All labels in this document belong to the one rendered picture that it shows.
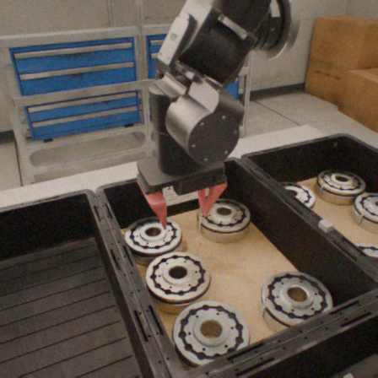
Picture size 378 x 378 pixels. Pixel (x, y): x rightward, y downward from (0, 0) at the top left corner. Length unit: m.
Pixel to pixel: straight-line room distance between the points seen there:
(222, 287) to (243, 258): 0.08
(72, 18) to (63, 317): 2.78
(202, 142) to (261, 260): 0.35
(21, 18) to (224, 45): 2.79
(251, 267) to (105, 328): 0.26
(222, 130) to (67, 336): 0.37
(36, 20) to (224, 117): 2.85
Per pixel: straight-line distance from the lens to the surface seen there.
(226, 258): 0.64
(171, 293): 0.55
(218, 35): 0.40
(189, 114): 0.34
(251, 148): 1.31
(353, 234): 0.75
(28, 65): 2.31
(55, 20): 3.15
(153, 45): 2.45
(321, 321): 0.45
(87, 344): 0.55
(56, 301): 0.61
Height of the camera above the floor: 1.27
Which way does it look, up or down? 34 degrees down
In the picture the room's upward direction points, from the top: straight up
